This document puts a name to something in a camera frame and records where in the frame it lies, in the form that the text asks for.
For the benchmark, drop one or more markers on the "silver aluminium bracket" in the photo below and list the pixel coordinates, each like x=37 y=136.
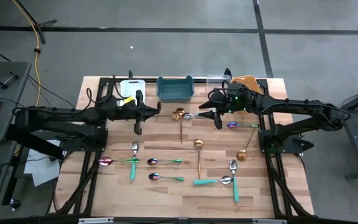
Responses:
x=95 y=220
x=269 y=221

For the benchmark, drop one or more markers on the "white paper sheet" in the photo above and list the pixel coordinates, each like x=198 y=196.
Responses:
x=42 y=168

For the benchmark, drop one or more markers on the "orange yellow plastic bin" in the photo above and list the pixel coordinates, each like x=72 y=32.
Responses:
x=244 y=81

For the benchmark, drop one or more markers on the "white plastic bin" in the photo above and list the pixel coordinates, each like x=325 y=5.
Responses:
x=132 y=87

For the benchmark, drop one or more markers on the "black slanted beam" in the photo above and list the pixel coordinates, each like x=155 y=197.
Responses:
x=33 y=143

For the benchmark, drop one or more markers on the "iridescent rainbow metal spoon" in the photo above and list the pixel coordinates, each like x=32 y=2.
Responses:
x=232 y=125
x=105 y=161

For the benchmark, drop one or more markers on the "black caster wheel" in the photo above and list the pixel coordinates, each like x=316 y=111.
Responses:
x=14 y=203

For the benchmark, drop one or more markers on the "black tripod stand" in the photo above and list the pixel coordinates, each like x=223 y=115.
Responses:
x=39 y=25

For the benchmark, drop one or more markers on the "black metal rig frame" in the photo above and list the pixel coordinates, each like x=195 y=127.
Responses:
x=151 y=80

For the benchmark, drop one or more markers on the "gold metal spoon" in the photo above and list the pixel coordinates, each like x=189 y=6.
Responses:
x=241 y=155
x=181 y=111
x=175 y=116
x=198 y=143

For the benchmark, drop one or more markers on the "clear plastic bin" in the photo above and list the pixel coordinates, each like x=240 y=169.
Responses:
x=216 y=81

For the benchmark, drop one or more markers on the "teal blue plastic bin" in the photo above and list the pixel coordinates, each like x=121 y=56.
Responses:
x=175 y=90

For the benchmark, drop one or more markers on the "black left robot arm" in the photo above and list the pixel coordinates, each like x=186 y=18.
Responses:
x=67 y=116

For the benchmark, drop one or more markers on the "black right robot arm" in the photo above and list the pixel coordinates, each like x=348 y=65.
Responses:
x=291 y=105

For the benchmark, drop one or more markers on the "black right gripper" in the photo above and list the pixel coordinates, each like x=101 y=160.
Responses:
x=238 y=102

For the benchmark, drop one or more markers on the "long silver spoon front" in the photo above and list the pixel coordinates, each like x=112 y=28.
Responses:
x=154 y=176

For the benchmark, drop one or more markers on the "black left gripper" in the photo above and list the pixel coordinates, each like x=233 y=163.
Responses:
x=123 y=110

